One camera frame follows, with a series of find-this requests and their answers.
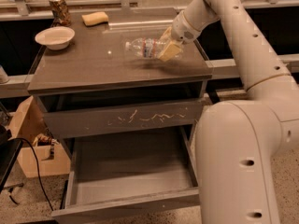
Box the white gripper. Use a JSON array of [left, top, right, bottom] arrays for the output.
[[157, 10, 201, 62]]

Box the clear plastic water bottle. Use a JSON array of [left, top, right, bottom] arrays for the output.
[[125, 38, 161, 60]]

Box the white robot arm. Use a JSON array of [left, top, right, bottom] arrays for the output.
[[163, 0, 299, 224]]

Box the grey drawer cabinet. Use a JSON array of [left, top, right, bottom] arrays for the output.
[[27, 7, 214, 224]]

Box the scratched grey top drawer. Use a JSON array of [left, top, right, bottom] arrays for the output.
[[37, 88, 202, 139]]

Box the open grey middle drawer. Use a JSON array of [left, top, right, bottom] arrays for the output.
[[52, 127, 199, 224]]

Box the yellow sponge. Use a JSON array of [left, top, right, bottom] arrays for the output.
[[82, 12, 108, 26]]

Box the white ceramic bowl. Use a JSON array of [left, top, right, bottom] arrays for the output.
[[35, 26, 75, 50]]

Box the patterned drink can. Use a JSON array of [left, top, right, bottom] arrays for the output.
[[49, 0, 71, 26]]

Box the cardboard box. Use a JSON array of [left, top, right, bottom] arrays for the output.
[[8, 97, 70, 178]]

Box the black cable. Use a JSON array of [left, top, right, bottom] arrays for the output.
[[8, 137, 54, 211]]

